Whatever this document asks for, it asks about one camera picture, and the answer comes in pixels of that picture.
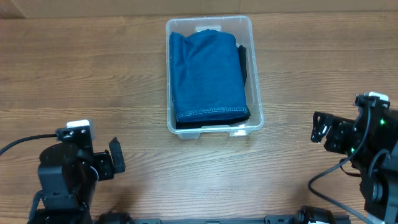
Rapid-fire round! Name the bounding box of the black cloth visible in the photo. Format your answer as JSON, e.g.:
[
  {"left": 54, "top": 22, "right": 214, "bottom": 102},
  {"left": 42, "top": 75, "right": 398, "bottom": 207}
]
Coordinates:
[
  {"left": 176, "top": 108, "right": 251, "bottom": 129},
  {"left": 238, "top": 45, "right": 248, "bottom": 85}
]

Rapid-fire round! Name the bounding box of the blue terry towel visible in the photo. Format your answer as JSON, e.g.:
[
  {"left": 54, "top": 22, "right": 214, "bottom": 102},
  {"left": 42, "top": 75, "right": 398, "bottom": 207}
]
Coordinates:
[{"left": 169, "top": 29, "right": 249, "bottom": 123}]

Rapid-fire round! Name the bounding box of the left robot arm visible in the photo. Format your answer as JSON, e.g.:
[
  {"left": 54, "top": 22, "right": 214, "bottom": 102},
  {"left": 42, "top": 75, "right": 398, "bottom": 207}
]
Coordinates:
[{"left": 28, "top": 126, "right": 126, "bottom": 223}]

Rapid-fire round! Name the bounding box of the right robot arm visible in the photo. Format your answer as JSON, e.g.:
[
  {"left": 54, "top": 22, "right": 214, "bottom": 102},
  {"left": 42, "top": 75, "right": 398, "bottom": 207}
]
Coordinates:
[{"left": 308, "top": 92, "right": 397, "bottom": 223}]

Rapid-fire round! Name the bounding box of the clear plastic storage bin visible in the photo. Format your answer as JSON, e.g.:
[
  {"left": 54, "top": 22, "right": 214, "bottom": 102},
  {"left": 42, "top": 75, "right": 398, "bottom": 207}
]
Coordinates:
[{"left": 165, "top": 15, "right": 264, "bottom": 140}]

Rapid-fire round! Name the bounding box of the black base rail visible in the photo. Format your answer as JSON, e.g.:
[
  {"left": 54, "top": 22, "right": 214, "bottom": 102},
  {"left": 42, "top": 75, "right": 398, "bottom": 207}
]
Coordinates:
[{"left": 94, "top": 206, "right": 351, "bottom": 224}]

